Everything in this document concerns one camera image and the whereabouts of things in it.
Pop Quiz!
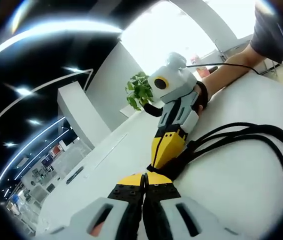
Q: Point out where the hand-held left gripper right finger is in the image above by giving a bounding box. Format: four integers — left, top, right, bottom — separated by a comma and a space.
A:
142, 171, 242, 240

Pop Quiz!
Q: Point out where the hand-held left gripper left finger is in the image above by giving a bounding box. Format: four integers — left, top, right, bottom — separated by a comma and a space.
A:
35, 171, 146, 240

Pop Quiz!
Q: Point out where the black data cable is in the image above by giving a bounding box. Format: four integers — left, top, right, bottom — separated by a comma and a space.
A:
181, 121, 283, 201

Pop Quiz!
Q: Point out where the person's right hand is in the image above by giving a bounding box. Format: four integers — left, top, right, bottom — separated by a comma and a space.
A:
192, 82, 215, 117

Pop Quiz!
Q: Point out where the green potted plant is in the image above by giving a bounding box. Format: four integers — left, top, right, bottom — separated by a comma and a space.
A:
125, 71, 155, 111

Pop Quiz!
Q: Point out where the large bright window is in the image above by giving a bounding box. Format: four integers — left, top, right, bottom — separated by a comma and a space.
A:
120, 0, 239, 73

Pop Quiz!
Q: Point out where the black oblong flat object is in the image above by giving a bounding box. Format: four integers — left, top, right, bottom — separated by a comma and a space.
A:
65, 166, 85, 185

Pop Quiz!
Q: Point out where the long ceiling light strip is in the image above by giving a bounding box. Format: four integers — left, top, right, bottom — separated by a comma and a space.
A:
0, 21, 124, 58

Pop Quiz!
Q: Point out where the black wrist strap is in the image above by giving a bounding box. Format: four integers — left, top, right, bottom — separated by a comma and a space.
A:
196, 81, 211, 108

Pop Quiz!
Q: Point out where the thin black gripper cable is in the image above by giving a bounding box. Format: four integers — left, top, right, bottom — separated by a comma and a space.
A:
185, 62, 261, 75

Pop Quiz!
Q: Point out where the white desk cable cover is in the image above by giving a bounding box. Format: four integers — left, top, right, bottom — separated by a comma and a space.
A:
95, 133, 129, 167

